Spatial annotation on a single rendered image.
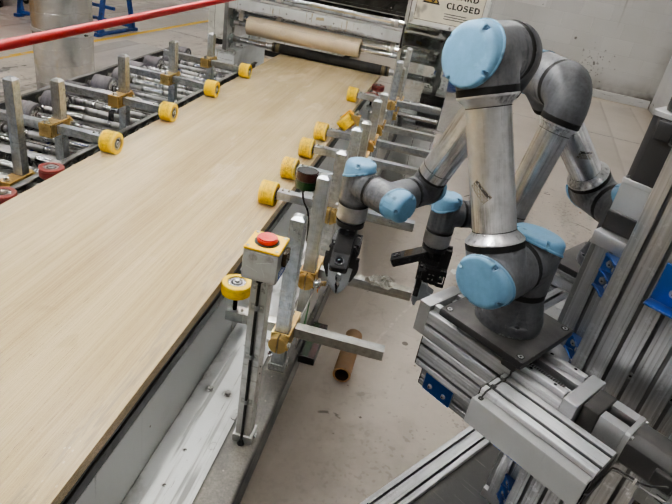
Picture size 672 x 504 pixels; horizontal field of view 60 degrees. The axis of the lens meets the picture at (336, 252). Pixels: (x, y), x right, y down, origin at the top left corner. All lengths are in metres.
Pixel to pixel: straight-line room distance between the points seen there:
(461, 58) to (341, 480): 1.63
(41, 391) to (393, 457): 1.50
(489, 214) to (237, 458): 0.76
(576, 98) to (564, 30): 8.89
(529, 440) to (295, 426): 1.34
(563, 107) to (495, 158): 0.37
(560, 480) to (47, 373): 1.01
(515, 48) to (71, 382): 1.04
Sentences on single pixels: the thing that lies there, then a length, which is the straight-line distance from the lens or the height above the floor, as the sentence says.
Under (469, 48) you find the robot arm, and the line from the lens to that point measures 1.09.
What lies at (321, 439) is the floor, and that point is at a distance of 2.40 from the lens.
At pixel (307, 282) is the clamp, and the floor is 0.85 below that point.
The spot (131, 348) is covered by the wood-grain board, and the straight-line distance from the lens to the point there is 1.33.
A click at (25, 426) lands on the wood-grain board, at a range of 1.21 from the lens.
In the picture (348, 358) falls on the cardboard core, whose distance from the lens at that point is 2.65.
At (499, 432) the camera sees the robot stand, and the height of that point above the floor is 0.92.
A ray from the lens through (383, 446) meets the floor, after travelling 2.43.
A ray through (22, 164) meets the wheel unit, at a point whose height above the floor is 0.87.
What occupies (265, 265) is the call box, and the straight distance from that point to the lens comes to 1.08.
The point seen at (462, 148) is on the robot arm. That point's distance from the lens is 1.32.
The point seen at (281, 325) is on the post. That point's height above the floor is 0.85.
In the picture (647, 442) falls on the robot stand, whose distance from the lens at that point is 1.32.
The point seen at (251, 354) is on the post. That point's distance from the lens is 1.22.
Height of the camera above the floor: 1.76
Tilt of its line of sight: 29 degrees down
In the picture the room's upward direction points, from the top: 11 degrees clockwise
